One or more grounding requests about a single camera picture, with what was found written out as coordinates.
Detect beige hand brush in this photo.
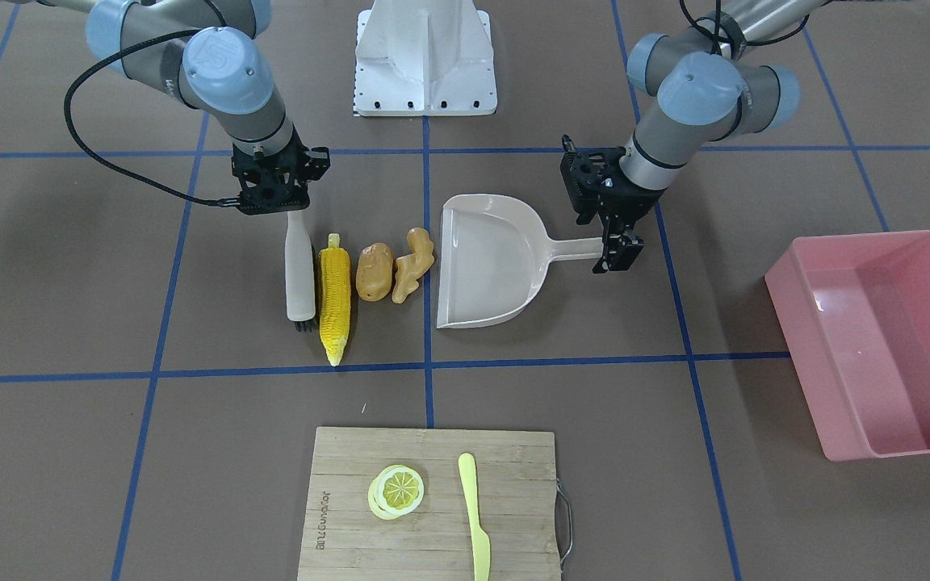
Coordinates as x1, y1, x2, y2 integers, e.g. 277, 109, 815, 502
283, 210, 316, 333

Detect beige plastic dustpan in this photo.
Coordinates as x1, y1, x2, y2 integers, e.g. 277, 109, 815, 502
436, 194, 601, 328

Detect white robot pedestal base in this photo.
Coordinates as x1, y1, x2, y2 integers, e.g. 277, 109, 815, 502
352, 1, 498, 117

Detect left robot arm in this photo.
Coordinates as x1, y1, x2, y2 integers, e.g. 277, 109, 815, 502
560, 1, 822, 274

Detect toy potato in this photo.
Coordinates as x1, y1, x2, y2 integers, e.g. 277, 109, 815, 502
354, 242, 395, 302

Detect yellow toy lemon slice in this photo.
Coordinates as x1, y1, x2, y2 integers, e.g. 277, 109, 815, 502
366, 466, 425, 520

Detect wooden cutting board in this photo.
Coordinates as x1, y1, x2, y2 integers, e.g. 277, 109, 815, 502
296, 427, 562, 580

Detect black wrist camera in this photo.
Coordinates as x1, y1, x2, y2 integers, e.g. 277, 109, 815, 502
559, 135, 625, 225
232, 147, 310, 215

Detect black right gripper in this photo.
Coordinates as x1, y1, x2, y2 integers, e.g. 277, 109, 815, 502
255, 139, 331, 212

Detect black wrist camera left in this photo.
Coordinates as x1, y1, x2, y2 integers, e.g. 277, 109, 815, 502
559, 135, 625, 225

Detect yellow plastic knife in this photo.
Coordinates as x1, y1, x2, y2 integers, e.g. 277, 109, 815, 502
458, 453, 492, 580

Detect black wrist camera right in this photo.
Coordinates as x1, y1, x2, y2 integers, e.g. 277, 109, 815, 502
232, 147, 310, 215

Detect yellow toy corn cob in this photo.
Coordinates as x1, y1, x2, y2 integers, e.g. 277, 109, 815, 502
320, 232, 351, 367

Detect pink plastic bin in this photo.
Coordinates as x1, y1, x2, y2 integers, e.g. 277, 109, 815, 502
765, 229, 930, 461

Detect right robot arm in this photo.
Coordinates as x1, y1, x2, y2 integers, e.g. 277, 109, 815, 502
58, 1, 331, 215

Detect toy ginger root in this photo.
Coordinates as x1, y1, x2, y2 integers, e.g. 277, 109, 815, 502
392, 227, 435, 304

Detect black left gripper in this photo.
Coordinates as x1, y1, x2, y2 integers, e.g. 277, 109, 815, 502
592, 165, 660, 274

